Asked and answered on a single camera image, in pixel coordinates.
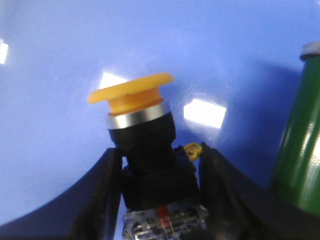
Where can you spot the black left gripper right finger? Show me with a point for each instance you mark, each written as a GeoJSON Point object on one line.
{"type": "Point", "coordinates": [239, 209]}

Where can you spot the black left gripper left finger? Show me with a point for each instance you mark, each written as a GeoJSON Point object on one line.
{"type": "Point", "coordinates": [88, 210]}

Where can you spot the yellow mushroom push button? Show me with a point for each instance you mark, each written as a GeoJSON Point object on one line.
{"type": "Point", "coordinates": [158, 183]}

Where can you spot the green conveyor belt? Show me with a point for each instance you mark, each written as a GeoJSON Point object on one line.
{"type": "Point", "coordinates": [296, 176]}

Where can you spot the blue plastic bin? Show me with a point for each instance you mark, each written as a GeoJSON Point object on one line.
{"type": "Point", "coordinates": [235, 63]}

